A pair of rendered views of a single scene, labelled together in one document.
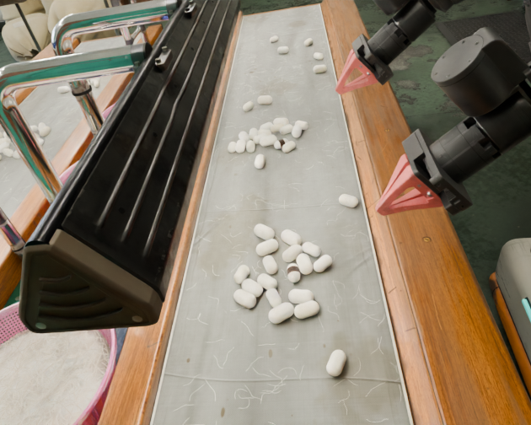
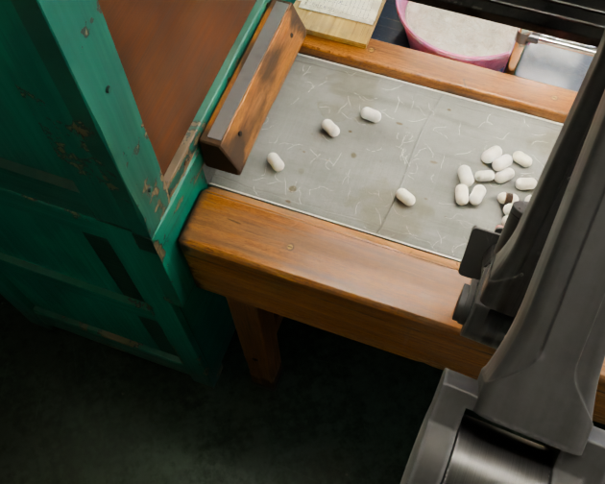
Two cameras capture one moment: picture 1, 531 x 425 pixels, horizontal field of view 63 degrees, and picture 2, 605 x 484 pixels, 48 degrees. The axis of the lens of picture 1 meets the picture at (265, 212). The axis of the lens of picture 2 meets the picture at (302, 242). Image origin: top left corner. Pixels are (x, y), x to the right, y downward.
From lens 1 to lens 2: 0.78 m
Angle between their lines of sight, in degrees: 60
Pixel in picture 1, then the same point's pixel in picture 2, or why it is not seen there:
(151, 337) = (471, 82)
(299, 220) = not seen: hidden behind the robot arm
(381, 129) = not seen: outside the picture
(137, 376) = (440, 71)
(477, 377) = (354, 268)
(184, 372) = (440, 106)
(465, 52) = not seen: hidden behind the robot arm
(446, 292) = (432, 293)
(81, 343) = (496, 45)
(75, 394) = (451, 43)
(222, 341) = (457, 133)
